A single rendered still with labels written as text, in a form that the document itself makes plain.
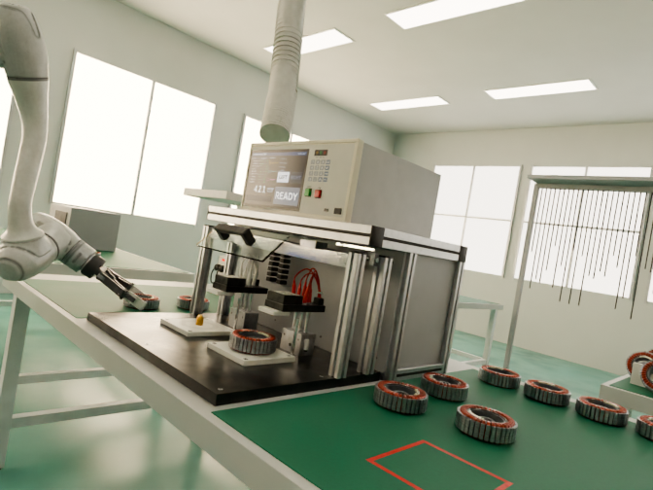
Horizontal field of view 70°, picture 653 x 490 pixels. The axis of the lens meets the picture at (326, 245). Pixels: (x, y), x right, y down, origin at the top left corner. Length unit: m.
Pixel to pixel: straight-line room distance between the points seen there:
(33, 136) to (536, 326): 6.88
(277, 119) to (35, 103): 1.27
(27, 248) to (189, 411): 0.79
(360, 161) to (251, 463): 0.72
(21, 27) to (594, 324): 6.91
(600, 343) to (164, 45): 6.71
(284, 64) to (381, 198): 1.63
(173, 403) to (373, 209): 0.65
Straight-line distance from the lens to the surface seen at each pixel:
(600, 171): 7.53
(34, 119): 1.57
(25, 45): 1.53
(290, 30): 2.86
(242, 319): 1.38
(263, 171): 1.40
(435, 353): 1.38
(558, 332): 7.46
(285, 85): 2.66
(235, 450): 0.77
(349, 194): 1.13
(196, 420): 0.86
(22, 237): 1.50
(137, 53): 6.24
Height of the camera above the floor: 1.06
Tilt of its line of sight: level
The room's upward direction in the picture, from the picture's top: 10 degrees clockwise
